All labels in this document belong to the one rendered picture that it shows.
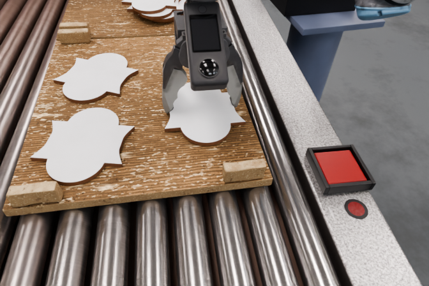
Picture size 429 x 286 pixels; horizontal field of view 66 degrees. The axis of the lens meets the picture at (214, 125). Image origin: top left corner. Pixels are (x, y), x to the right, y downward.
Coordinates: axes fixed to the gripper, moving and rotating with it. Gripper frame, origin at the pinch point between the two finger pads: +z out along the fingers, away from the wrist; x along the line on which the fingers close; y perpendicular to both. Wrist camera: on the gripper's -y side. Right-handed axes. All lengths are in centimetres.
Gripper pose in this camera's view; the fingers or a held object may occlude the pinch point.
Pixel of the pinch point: (202, 109)
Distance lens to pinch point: 54.9
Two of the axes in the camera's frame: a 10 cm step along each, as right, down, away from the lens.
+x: -9.8, 0.9, -1.6
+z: -0.4, 7.3, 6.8
